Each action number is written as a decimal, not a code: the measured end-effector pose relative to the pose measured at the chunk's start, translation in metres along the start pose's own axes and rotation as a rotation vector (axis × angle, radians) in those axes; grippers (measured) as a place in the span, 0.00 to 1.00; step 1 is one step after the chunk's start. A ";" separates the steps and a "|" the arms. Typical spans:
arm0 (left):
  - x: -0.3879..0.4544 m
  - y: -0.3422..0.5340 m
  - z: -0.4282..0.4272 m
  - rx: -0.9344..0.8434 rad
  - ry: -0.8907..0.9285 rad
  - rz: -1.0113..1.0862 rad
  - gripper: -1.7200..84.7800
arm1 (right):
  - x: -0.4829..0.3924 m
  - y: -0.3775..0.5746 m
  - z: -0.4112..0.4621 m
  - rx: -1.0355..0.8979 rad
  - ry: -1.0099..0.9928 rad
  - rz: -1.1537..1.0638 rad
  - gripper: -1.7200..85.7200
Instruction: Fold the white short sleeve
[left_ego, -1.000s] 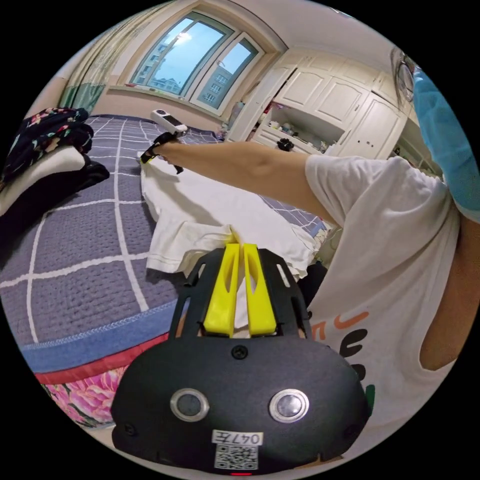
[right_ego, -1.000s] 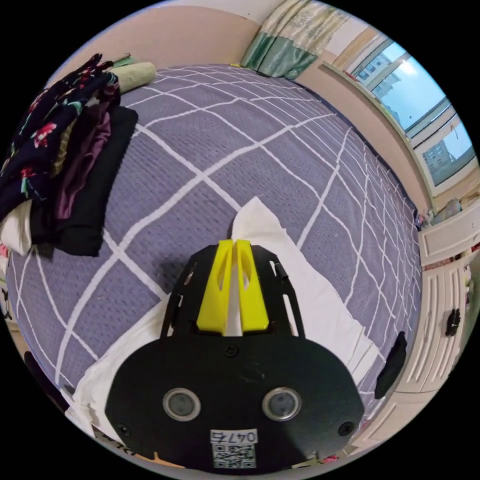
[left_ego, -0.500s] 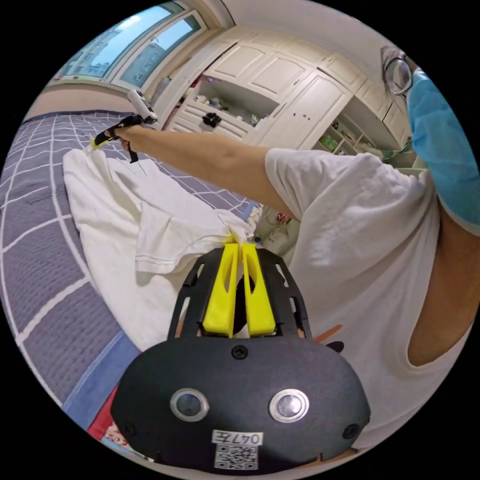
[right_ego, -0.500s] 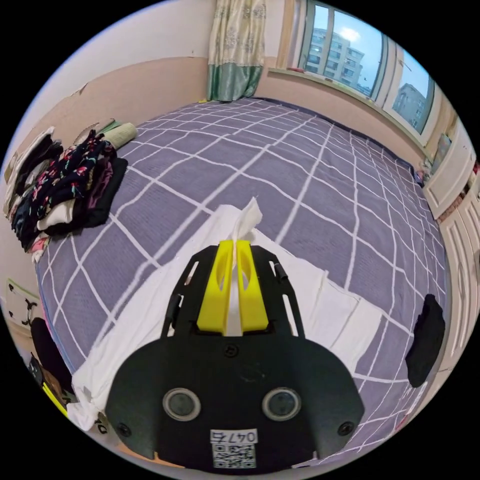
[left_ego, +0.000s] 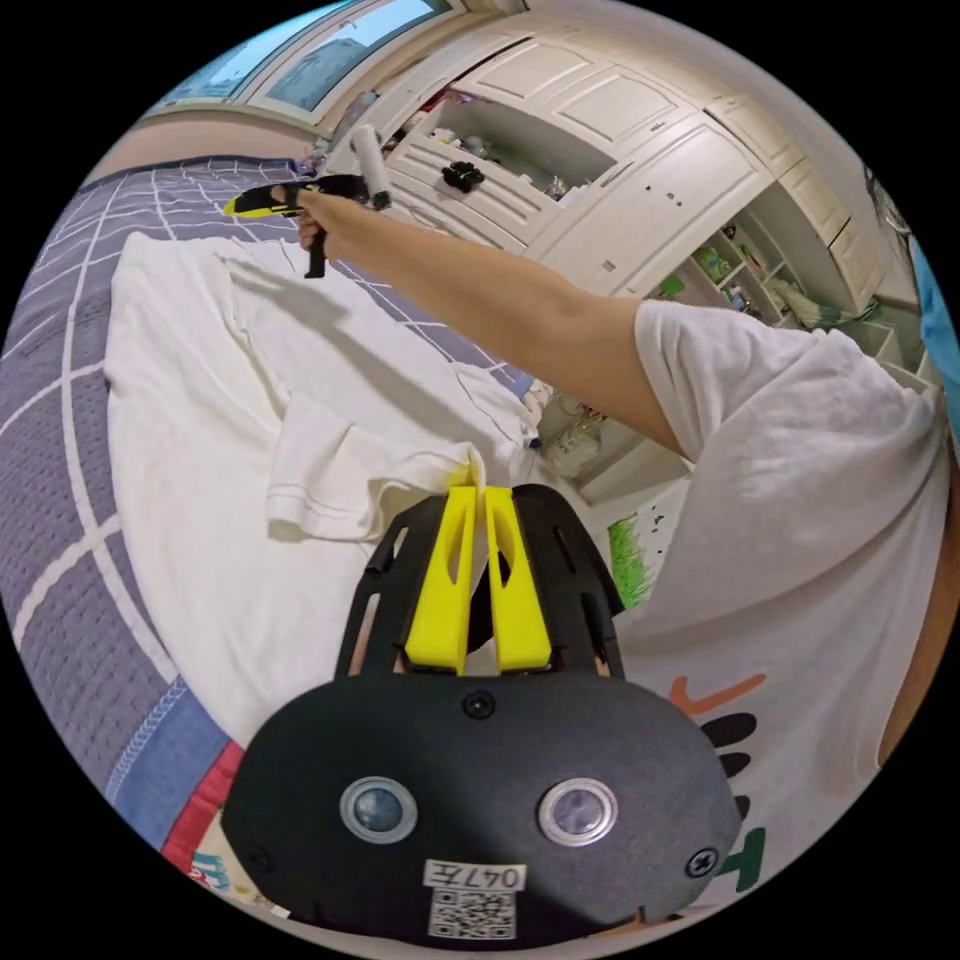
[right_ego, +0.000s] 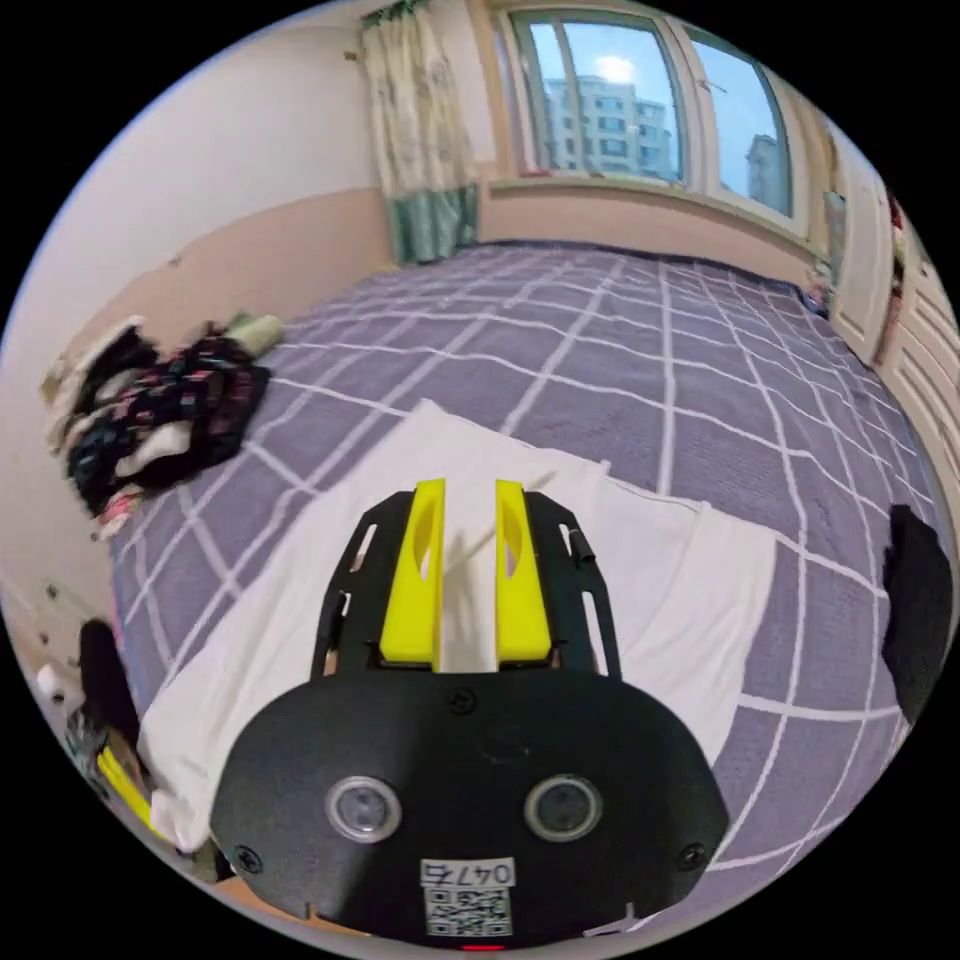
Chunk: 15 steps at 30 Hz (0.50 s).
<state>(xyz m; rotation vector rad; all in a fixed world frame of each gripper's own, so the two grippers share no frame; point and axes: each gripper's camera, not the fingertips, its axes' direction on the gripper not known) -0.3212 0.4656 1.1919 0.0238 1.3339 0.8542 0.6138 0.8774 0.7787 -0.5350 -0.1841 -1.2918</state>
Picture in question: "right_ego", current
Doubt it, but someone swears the window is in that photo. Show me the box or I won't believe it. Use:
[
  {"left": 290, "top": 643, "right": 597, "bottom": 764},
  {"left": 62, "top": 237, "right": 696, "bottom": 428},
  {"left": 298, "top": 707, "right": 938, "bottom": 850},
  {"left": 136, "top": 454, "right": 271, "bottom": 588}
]
[{"left": 487, "top": 0, "right": 805, "bottom": 228}]

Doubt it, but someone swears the black garment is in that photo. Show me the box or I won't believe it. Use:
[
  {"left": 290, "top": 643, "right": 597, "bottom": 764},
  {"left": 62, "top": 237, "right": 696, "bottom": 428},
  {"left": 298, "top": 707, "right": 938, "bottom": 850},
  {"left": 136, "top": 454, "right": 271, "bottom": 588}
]
[{"left": 880, "top": 505, "right": 955, "bottom": 727}]

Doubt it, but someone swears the white short sleeve shirt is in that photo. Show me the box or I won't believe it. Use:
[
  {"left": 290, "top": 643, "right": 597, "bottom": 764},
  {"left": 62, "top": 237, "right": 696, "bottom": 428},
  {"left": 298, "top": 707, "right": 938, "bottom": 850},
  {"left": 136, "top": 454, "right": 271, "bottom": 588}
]
[{"left": 138, "top": 398, "right": 778, "bottom": 853}]

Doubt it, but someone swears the pale flowered curtain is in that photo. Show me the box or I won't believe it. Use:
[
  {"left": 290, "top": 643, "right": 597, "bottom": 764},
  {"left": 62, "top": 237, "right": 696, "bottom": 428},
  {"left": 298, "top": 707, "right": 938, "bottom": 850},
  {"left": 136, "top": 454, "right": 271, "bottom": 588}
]
[{"left": 358, "top": 5, "right": 483, "bottom": 265}]

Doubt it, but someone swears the pile of clothes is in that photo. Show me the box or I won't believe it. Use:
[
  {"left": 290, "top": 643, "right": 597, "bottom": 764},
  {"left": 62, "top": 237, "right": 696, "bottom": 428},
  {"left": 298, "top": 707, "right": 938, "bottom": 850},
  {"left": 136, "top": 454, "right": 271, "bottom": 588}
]
[{"left": 43, "top": 313, "right": 286, "bottom": 543}]

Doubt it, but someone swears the white cupboard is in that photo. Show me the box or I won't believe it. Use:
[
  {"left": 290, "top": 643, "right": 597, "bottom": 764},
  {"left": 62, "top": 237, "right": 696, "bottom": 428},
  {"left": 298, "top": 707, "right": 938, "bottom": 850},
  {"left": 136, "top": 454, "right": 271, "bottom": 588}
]
[{"left": 823, "top": 134, "right": 960, "bottom": 485}]

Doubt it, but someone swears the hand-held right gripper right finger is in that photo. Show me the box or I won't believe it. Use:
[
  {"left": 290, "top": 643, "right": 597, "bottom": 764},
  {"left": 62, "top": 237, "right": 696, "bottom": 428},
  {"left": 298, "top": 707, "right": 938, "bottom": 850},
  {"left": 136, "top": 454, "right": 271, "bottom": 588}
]
[{"left": 494, "top": 479, "right": 556, "bottom": 667}]

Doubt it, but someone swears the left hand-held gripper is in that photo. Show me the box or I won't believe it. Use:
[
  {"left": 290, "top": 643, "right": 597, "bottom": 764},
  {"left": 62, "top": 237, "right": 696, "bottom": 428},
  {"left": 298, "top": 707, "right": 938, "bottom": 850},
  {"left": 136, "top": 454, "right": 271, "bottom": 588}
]
[{"left": 77, "top": 617, "right": 163, "bottom": 837}]

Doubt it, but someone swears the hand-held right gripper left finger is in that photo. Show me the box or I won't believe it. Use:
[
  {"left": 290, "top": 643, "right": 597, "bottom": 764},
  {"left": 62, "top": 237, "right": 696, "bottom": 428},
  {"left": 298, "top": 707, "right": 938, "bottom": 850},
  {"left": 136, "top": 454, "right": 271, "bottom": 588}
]
[{"left": 379, "top": 477, "right": 447, "bottom": 667}]

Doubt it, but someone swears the bed with purple checked quilt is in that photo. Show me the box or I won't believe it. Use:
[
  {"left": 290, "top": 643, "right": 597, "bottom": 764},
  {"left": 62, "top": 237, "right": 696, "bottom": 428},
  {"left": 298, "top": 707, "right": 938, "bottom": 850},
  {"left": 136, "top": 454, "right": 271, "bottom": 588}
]
[{"left": 110, "top": 239, "right": 948, "bottom": 880}]

